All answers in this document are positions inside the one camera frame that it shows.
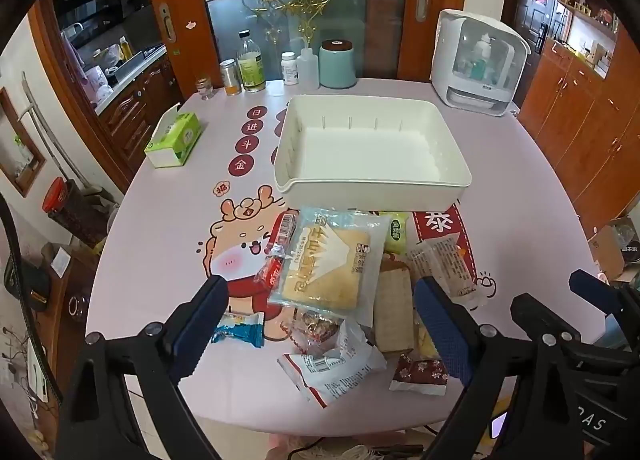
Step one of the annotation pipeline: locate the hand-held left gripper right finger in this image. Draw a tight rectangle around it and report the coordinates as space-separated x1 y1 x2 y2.
414 275 585 460

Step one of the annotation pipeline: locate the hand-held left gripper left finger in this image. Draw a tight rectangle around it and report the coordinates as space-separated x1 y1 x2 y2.
54 275 229 460

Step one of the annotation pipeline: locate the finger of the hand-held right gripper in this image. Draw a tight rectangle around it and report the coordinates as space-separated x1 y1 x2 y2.
569 269 640 338
510 292 583 347

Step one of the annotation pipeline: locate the pale yellow cake packet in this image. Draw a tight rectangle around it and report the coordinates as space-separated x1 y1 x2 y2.
415 320 442 358

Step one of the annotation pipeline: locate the blue snack packet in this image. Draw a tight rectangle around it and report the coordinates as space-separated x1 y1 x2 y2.
210 313 265 348

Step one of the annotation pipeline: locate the brown cake packet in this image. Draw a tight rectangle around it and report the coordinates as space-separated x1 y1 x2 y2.
374 260 418 353

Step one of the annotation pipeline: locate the brown flowered snack packet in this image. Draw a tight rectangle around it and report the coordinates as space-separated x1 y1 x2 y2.
389 352 448 396

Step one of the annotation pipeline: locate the clear pastry packet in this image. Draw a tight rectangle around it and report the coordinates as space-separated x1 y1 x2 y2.
407 234 483 311

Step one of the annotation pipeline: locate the white red-striped snack packet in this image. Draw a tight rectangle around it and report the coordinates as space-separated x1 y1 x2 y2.
277 317 388 408

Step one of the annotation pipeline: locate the large bread packet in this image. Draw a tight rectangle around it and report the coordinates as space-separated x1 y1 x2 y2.
267 207 393 328

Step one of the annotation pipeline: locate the white plastic bin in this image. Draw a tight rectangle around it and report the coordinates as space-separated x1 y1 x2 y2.
272 95 473 211

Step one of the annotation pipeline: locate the cardboard box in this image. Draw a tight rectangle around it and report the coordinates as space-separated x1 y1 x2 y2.
587 217 640 283

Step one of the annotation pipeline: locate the red sausage packet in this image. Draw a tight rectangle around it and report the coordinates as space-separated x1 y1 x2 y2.
267 210 301 258
254 253 291 288

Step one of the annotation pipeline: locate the green yellow snack packet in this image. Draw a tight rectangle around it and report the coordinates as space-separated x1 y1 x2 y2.
379 210 411 255

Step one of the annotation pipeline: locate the clear nut packet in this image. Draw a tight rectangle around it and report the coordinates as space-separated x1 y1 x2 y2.
292 307 346 356

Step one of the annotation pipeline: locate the wooden cabinet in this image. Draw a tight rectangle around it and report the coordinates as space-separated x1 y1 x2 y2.
517 35 640 236

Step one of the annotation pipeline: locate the red-lid jar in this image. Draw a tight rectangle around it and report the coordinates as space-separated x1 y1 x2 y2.
42 176 108 248

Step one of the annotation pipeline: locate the green tissue box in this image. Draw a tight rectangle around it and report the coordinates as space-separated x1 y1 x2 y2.
144 103 202 168

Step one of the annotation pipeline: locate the metal can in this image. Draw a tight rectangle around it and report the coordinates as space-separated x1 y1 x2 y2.
220 59 243 97

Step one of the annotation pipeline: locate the white bottle sterilizer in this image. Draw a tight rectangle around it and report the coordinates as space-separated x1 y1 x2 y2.
430 9 531 117

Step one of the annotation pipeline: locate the glass bottle green label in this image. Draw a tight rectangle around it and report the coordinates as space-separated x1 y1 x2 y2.
236 30 266 94

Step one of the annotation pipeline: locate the kitchen counter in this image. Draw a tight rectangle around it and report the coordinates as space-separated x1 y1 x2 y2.
92 43 168 116

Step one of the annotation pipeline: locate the white pill bottle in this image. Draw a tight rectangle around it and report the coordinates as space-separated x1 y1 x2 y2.
281 52 299 86

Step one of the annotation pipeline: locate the wooden shelf unit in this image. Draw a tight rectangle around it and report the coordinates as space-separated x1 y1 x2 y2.
552 0 628 81

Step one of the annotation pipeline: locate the clear squeeze bottle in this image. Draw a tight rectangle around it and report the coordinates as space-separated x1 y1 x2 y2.
290 35 321 91

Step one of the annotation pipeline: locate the teal canister brown lid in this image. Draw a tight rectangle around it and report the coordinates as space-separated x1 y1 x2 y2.
319 39 358 89

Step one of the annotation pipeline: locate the brown entry door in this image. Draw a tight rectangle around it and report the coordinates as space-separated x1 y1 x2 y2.
501 0 562 57

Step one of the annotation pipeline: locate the wooden wall frame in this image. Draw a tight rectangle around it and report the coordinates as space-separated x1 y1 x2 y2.
0 87 47 198

